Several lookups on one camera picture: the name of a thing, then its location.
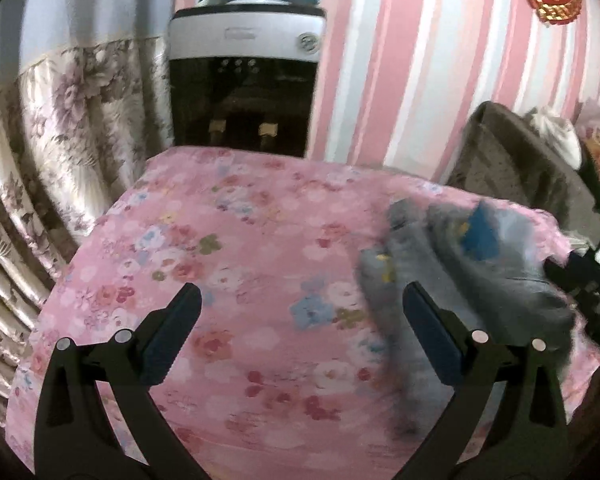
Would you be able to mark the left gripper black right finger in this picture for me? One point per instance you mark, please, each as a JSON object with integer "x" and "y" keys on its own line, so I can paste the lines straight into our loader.
{"x": 506, "y": 418}

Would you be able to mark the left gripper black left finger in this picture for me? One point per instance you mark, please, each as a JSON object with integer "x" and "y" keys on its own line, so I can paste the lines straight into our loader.
{"x": 73, "y": 438}

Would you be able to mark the pink floral bed sheet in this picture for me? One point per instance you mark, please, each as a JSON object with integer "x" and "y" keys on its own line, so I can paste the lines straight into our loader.
{"x": 281, "y": 377}

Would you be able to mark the dark brown garment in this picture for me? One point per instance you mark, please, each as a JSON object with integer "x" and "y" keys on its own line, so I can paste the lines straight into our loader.
{"x": 589, "y": 175}

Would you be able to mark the brown fuzzy sofa cover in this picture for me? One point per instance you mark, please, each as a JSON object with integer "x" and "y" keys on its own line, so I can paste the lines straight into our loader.
{"x": 502, "y": 157}

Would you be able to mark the floral beige curtain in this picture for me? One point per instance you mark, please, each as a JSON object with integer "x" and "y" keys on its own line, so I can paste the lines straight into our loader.
{"x": 76, "y": 128}

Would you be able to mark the white folded garment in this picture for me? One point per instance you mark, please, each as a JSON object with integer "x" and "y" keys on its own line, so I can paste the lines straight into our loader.
{"x": 558, "y": 134}

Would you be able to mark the grey black water dispenser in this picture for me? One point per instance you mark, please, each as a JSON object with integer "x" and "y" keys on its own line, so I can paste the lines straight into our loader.
{"x": 242, "y": 75}

